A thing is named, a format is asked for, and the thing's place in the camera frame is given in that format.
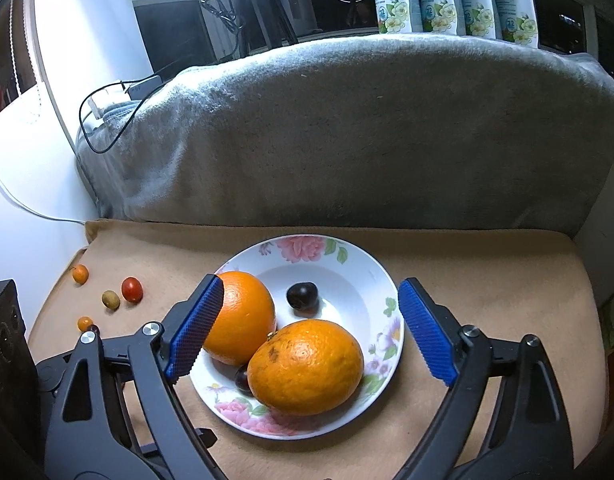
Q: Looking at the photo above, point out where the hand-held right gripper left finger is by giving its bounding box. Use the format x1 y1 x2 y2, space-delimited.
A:
44 274 228 480

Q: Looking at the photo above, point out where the grey fleece blanket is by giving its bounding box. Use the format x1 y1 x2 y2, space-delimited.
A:
74 34 614 238

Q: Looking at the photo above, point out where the black power adapter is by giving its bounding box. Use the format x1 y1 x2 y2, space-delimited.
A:
127 76 163 101

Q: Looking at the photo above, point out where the red cherry tomato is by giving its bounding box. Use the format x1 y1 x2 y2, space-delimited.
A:
121 277 144 304

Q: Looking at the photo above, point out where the coiled black cable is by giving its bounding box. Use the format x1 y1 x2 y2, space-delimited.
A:
199 0 245 36

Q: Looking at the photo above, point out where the smooth round orange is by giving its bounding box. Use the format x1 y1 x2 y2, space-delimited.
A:
202 271 278 367

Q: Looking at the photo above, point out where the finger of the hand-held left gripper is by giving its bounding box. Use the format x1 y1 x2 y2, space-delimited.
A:
191 426 219 456

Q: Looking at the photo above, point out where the white cable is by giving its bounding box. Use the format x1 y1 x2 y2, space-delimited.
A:
0 162 88 223

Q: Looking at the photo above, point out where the white floral plate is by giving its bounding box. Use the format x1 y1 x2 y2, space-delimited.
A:
187 234 405 441

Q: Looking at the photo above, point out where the black power cable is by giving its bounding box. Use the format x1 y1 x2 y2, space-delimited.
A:
78 77 163 155

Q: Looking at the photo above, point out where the white power strip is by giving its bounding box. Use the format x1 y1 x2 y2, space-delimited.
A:
87 92 113 121

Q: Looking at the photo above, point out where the beaded curtain cord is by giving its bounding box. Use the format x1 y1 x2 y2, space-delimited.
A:
10 0 28 98

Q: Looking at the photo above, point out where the white window frame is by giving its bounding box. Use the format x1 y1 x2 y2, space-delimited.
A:
122 0 614 81

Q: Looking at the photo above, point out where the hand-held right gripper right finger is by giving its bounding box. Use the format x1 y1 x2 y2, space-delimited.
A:
394 277 575 480

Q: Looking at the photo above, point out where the bumpy orange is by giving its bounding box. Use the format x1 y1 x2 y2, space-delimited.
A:
247 320 365 417

